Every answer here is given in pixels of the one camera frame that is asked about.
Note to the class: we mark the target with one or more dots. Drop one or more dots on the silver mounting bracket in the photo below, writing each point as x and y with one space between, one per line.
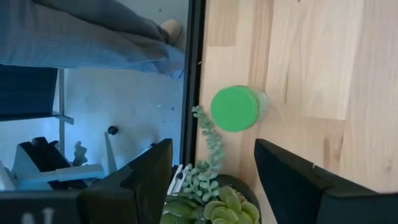
178 183

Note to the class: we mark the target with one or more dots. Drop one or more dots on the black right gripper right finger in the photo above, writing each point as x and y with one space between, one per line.
304 199

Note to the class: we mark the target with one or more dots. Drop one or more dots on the green cap caffeine bottle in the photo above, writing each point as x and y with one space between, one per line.
234 109

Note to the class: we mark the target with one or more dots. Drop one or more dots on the black knob post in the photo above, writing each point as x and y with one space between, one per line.
112 130

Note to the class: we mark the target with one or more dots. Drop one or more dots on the grey metal leg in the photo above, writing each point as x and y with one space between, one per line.
61 102

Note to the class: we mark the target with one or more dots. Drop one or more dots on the white and black stand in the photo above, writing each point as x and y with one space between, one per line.
62 177

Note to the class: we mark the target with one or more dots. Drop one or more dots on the person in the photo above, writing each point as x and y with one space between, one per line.
109 18

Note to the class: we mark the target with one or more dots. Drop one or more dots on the black aluminium rig frame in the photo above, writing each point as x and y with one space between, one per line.
193 77

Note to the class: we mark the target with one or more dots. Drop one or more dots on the dark blue panel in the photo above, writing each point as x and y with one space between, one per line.
28 93

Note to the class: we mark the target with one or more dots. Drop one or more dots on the potted green succulent plant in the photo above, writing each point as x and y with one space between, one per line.
230 208

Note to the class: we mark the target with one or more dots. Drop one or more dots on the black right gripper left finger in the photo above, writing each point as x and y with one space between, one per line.
136 193

